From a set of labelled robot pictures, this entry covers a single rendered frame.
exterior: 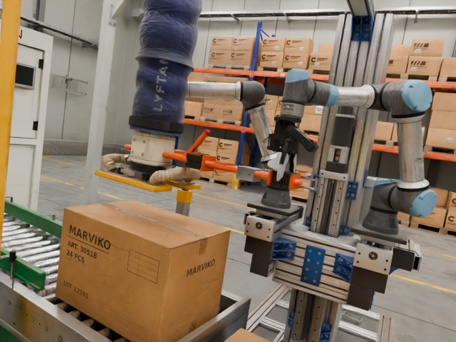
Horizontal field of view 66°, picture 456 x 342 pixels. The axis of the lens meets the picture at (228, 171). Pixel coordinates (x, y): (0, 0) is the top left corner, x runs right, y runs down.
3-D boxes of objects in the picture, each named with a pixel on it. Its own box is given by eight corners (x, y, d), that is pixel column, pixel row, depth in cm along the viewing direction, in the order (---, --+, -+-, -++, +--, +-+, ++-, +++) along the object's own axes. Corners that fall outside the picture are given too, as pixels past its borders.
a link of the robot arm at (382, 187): (383, 205, 165) (389, 176, 163) (408, 212, 152) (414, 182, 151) (364, 203, 160) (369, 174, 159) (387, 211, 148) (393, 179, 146)
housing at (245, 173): (234, 178, 123) (236, 165, 123) (243, 178, 129) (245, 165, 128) (252, 182, 119) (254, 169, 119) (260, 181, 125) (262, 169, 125)
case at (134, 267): (54, 296, 154) (64, 207, 150) (124, 272, 189) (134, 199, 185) (156, 357, 124) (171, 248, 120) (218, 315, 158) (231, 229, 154)
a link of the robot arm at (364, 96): (381, 84, 152) (282, 80, 133) (402, 82, 142) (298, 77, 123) (378, 111, 154) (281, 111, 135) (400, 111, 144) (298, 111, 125)
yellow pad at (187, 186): (129, 174, 162) (130, 163, 161) (144, 174, 170) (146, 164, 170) (186, 190, 144) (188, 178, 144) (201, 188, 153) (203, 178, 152)
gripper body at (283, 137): (275, 152, 123) (281, 117, 122) (298, 156, 119) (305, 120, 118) (265, 150, 117) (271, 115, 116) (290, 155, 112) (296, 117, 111)
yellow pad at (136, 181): (93, 174, 146) (95, 163, 145) (113, 174, 154) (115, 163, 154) (153, 192, 128) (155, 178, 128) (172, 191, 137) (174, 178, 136)
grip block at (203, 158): (182, 167, 133) (184, 151, 133) (198, 167, 142) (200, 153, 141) (200, 171, 129) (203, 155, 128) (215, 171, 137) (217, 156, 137)
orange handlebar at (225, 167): (104, 146, 159) (105, 138, 159) (152, 150, 185) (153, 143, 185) (297, 188, 111) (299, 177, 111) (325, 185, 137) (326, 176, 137)
